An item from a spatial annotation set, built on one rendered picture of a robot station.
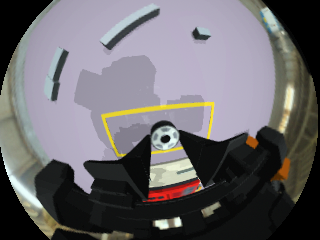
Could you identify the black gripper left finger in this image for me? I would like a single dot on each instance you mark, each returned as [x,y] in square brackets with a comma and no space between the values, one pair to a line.
[133,167]

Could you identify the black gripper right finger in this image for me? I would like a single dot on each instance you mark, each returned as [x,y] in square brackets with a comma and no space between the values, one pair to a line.
[207,156]

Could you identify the yellow rectangular outline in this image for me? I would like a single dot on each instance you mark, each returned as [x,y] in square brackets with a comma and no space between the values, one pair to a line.
[154,108]

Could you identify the small black and white wheel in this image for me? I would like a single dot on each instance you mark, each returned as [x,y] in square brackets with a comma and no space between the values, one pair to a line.
[161,129]

